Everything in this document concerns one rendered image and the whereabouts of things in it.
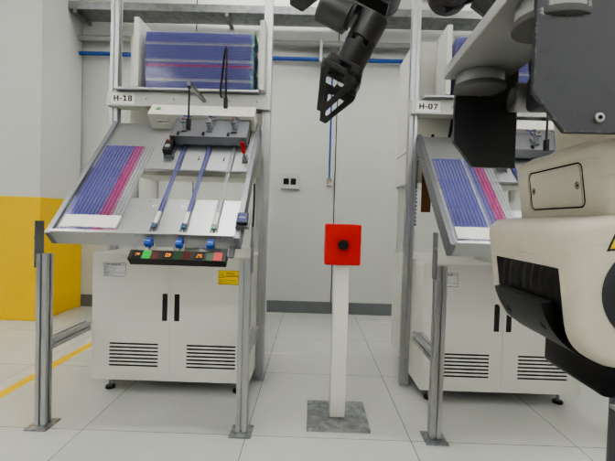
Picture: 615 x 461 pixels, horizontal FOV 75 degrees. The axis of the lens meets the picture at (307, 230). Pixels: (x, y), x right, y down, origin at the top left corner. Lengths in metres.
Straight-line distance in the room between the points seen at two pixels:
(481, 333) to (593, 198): 1.45
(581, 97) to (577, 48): 0.05
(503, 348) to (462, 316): 0.23
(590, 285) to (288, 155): 3.07
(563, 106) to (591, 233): 0.13
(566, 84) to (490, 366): 1.63
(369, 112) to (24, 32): 2.63
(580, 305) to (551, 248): 0.07
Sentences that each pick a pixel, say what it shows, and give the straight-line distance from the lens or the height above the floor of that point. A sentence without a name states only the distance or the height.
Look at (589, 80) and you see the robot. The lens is 0.50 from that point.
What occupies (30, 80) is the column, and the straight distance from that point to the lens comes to 3.64.
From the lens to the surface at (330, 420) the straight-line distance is 1.73.
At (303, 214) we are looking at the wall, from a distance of 3.38.
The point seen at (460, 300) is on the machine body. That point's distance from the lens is 1.88.
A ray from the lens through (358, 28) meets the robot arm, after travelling 0.81.
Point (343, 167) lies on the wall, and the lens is 3.42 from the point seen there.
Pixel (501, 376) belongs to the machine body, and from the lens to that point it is 2.04.
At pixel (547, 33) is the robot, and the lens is 0.50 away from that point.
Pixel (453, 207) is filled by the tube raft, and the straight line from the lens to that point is 1.65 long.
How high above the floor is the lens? 0.79
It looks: 1 degrees down
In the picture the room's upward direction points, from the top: 2 degrees clockwise
